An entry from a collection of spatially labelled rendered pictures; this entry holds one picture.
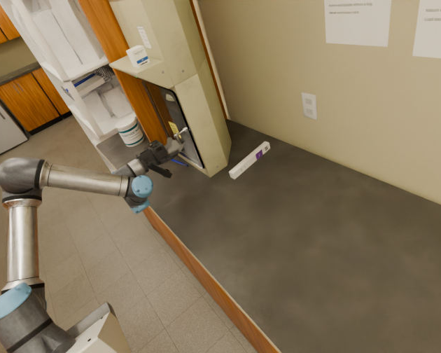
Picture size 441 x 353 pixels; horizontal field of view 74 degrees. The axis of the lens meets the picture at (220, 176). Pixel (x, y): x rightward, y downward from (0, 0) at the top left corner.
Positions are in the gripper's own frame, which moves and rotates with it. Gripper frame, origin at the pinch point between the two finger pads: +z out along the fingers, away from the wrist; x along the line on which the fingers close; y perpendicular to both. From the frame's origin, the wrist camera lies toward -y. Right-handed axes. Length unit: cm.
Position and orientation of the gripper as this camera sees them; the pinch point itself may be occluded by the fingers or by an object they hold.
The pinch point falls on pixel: (182, 145)
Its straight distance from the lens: 131.6
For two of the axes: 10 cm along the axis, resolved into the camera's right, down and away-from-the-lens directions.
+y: -2.9, -7.6, -5.9
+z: 7.6, -5.5, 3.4
